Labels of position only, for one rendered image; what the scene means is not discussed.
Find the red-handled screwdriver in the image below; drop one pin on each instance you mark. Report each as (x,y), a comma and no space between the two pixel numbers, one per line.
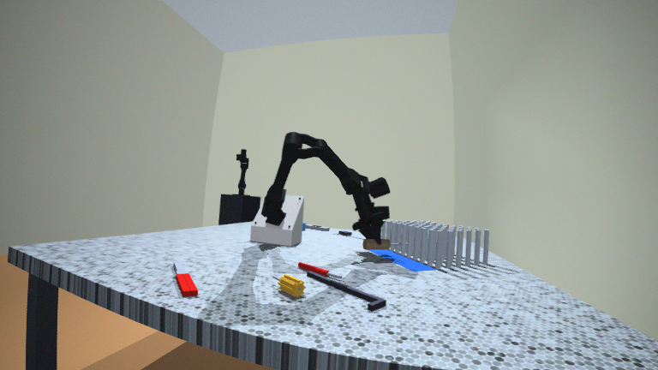
(318,270)

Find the blue tape strip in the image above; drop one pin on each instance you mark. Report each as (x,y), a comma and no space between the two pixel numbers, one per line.
(403,261)

